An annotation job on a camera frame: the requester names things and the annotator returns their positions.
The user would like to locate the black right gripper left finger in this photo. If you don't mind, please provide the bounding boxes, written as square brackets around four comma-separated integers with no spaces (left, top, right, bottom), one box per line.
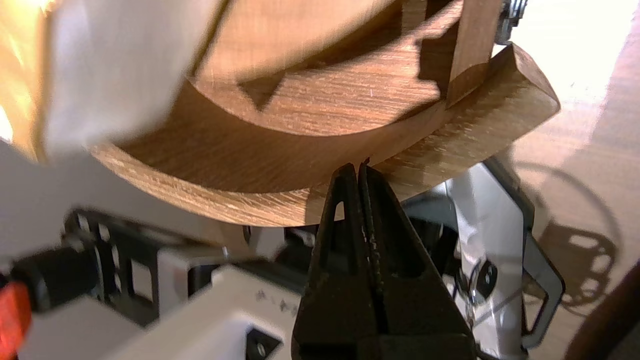
[291,163,389,360]

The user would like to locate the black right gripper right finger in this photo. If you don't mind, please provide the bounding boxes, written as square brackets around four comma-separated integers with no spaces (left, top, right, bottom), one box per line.
[359,162,477,360]

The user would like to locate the curved wooden table drawer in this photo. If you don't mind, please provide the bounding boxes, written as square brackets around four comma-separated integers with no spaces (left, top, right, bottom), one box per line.
[90,0,562,229]

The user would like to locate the white black robot base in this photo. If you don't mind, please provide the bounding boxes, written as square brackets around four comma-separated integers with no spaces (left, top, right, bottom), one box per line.
[0,157,567,360]

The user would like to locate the red emergency stop button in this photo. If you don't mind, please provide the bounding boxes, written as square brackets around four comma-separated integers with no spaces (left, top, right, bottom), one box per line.
[0,281,32,360]

